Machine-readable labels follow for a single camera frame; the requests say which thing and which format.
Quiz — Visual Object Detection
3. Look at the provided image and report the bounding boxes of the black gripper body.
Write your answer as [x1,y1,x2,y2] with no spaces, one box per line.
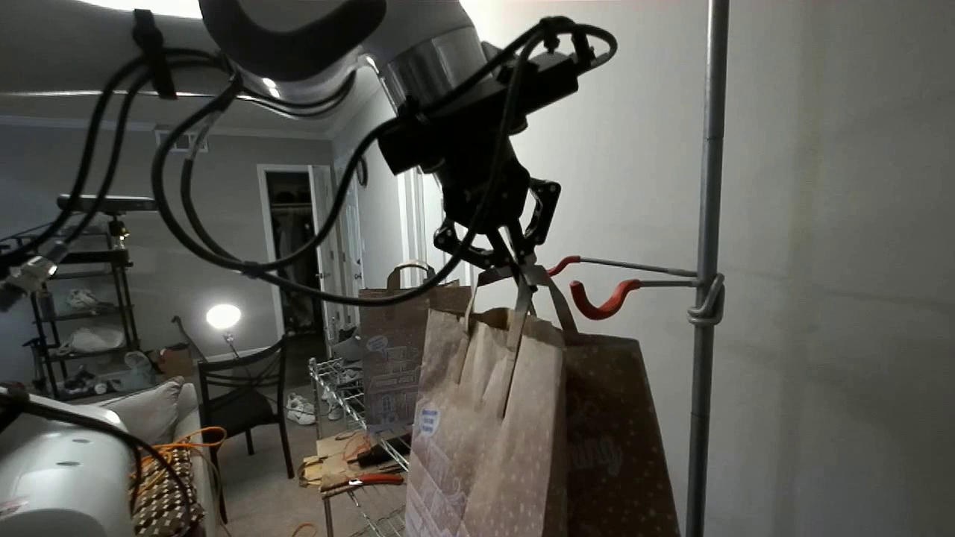
[380,53,583,269]

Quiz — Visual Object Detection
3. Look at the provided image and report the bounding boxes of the dotted brown paper bag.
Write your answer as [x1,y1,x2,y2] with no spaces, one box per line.
[523,266,681,537]

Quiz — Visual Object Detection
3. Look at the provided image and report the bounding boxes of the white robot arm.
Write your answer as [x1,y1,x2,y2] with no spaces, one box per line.
[0,0,584,537]

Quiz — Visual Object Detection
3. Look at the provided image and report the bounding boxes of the orange tipped hanger hook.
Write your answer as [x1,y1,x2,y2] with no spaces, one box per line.
[569,278,696,318]

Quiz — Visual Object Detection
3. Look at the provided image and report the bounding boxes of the grey metal pole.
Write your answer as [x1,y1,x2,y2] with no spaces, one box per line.
[687,0,731,537]

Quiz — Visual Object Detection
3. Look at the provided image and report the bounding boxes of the round floor lamp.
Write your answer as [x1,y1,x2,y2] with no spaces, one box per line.
[202,300,243,352]

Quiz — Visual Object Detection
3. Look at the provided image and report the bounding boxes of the cardboard pieces on floor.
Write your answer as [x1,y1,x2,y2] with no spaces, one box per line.
[298,429,374,490]

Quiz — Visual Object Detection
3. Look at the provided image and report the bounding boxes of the black chair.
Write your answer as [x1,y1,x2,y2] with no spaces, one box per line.
[193,336,298,520]

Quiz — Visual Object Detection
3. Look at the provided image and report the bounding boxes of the black metal shelf unit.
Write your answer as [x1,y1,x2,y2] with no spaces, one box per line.
[31,193,155,399]

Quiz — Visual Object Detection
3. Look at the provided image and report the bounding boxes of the white wire shelf rack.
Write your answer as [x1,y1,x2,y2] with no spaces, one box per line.
[301,357,408,537]

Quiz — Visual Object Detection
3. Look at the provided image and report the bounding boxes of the orange handled tool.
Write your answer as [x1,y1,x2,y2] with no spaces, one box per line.
[323,470,407,496]

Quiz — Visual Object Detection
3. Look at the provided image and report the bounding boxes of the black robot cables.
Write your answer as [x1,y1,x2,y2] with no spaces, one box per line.
[0,14,620,309]

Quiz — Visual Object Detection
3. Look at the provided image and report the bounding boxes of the orange extension cable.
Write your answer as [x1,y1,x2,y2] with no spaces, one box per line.
[147,424,234,481]

